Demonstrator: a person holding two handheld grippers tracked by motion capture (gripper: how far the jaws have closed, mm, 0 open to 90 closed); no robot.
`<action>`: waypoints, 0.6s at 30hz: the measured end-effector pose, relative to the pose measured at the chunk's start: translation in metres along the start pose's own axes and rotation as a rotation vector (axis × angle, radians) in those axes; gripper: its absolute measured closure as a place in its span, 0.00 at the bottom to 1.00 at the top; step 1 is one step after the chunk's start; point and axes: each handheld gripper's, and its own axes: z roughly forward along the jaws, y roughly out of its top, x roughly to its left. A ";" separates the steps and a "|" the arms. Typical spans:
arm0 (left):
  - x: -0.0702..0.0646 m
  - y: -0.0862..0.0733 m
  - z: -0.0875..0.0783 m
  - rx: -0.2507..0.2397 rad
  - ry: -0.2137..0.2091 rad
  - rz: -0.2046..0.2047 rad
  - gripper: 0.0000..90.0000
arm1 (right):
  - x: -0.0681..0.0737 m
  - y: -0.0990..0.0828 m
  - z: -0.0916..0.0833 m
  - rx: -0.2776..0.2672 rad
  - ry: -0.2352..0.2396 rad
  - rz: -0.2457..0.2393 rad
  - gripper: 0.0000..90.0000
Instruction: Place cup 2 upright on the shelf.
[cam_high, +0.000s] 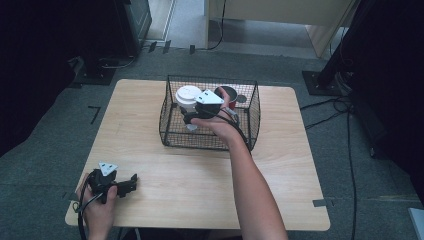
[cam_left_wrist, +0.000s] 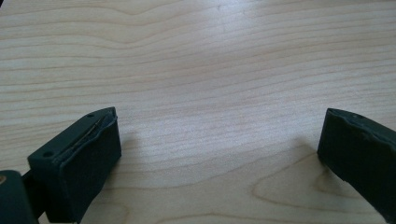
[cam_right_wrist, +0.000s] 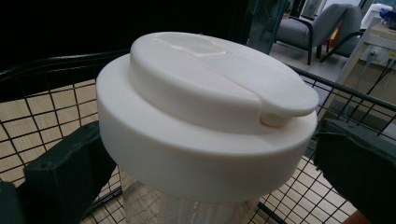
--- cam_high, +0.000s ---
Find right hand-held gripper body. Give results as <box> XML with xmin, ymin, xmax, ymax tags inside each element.
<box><xmin>194</xmin><ymin>89</ymin><xmax>225</xmax><ymax>120</ymax></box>

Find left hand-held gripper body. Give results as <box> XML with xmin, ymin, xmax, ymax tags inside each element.
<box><xmin>87</xmin><ymin>161</ymin><xmax>119</xmax><ymax>205</ymax></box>

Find white lidded paper cup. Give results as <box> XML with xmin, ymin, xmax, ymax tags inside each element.
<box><xmin>175</xmin><ymin>85</ymin><xmax>203</xmax><ymax>132</ymax></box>

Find red steel tumbler cup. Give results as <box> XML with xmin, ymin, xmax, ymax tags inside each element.
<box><xmin>213</xmin><ymin>85</ymin><xmax>239</xmax><ymax>111</ymax></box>

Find black wire mesh basket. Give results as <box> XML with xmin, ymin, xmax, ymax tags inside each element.
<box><xmin>158</xmin><ymin>74</ymin><xmax>262</xmax><ymax>153</ymax></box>

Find person's right hand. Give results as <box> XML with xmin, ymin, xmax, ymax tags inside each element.
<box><xmin>190</xmin><ymin>86</ymin><xmax>248</xmax><ymax>148</ymax></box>

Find person's left hand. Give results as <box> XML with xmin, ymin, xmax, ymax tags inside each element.
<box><xmin>75</xmin><ymin>172</ymin><xmax>119</xmax><ymax>235</ymax></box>

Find dark equipment case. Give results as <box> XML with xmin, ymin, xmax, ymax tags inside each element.
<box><xmin>111</xmin><ymin>0</ymin><xmax>153</xmax><ymax>58</ymax></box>

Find beige wooden cabinet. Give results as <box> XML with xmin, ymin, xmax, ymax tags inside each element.
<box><xmin>203</xmin><ymin>0</ymin><xmax>358</xmax><ymax>60</ymax></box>

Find grey tape strip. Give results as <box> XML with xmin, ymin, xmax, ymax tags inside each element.
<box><xmin>312</xmin><ymin>198</ymin><xmax>335</xmax><ymax>208</ymax></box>

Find white flat object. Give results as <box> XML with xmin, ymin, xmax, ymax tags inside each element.
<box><xmin>407</xmin><ymin>207</ymin><xmax>424</xmax><ymax>240</ymax></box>

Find right hand-held gripper cable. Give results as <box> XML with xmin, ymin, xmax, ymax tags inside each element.
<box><xmin>213</xmin><ymin>107</ymin><xmax>253</xmax><ymax>156</ymax></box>

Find hand-held gripper cable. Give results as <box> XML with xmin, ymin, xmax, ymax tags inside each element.
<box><xmin>71</xmin><ymin>172</ymin><xmax>102</xmax><ymax>240</ymax></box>
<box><xmin>213</xmin><ymin>107</ymin><xmax>253</xmax><ymax>156</ymax></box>

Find left hand-held gripper cable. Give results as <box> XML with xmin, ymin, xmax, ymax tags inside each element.
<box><xmin>71</xmin><ymin>172</ymin><xmax>102</xmax><ymax>240</ymax></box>

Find black hanging cable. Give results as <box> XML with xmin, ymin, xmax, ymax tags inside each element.
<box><xmin>205</xmin><ymin>0</ymin><xmax>228</xmax><ymax>51</ymax></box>

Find black stand base plate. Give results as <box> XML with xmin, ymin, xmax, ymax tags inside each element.
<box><xmin>68</xmin><ymin>55</ymin><xmax>118</xmax><ymax>88</ymax></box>

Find black stand with base plate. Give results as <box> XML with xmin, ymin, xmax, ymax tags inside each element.
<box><xmin>301</xmin><ymin>0</ymin><xmax>368</xmax><ymax>98</ymax></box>

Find black floor cables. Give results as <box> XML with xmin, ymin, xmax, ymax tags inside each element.
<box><xmin>299</xmin><ymin>95</ymin><xmax>358</xmax><ymax>240</ymax></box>

